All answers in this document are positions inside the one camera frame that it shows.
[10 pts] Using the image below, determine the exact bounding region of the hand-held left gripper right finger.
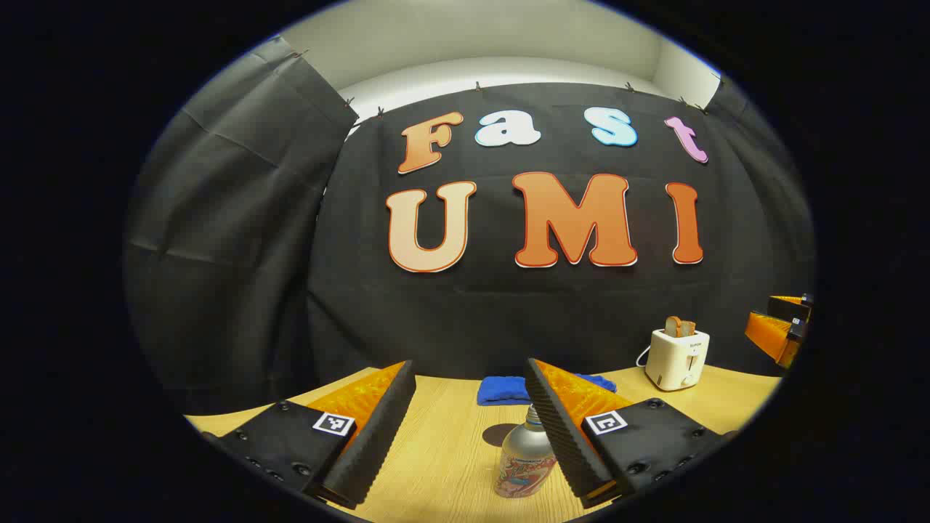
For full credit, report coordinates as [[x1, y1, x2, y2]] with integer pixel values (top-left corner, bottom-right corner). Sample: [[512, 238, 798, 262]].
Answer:
[[525, 358, 735, 509]]

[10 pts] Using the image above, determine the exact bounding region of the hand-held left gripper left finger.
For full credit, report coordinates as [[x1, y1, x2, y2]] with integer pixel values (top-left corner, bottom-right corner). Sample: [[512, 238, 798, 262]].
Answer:
[[202, 360, 417, 509]]

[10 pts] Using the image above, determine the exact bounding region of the silver water bottle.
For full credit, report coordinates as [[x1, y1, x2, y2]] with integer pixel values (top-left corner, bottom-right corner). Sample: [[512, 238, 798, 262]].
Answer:
[[494, 405, 559, 499]]

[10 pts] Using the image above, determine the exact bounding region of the dark round coaster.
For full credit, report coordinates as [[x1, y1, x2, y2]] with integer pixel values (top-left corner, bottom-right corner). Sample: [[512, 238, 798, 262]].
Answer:
[[482, 423, 522, 448]]

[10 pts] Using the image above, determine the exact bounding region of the blue towel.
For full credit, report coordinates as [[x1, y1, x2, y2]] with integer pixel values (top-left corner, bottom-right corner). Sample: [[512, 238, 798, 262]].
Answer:
[[477, 374, 617, 406]]

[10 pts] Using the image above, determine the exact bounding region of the white toaster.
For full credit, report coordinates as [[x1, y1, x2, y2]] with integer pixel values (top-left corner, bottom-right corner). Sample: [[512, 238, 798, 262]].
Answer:
[[645, 328, 711, 392]]

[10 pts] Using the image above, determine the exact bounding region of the black backdrop cloth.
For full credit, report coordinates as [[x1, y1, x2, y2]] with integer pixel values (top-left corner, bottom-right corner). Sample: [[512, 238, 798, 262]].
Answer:
[[124, 35, 818, 416]]

